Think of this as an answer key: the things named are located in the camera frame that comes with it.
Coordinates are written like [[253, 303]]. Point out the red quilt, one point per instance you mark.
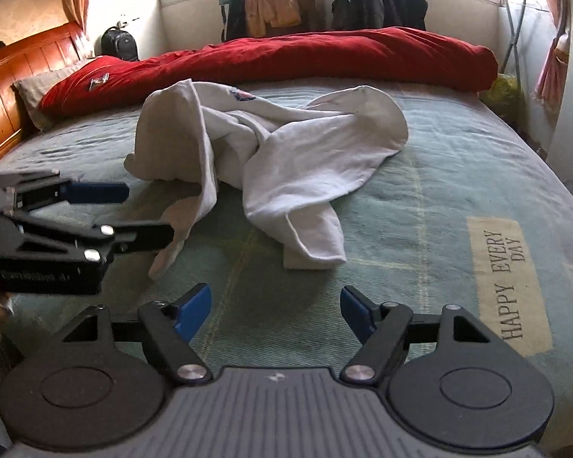
[[267, 57]]

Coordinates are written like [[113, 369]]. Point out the metal drying rack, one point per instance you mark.
[[515, 33]]

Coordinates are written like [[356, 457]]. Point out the pink curtain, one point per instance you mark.
[[554, 67]]

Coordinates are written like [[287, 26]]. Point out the grey pillow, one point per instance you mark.
[[33, 90]]

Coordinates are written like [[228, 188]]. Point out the teal plaid bed blanket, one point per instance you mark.
[[410, 248]]

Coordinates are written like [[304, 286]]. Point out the black backpack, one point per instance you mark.
[[119, 43]]

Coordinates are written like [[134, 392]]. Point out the orange cloth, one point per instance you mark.
[[274, 12]]

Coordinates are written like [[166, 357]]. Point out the wooden headboard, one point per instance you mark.
[[9, 86]]

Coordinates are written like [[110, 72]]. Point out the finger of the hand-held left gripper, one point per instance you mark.
[[100, 193], [143, 236]]

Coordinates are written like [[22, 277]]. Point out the white printed t-shirt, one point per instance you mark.
[[291, 167]]

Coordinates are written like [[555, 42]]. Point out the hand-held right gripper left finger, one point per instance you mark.
[[196, 310]]

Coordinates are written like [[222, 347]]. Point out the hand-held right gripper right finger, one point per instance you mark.
[[355, 310]]

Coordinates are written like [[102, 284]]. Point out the yellow-green bag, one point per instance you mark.
[[504, 95]]

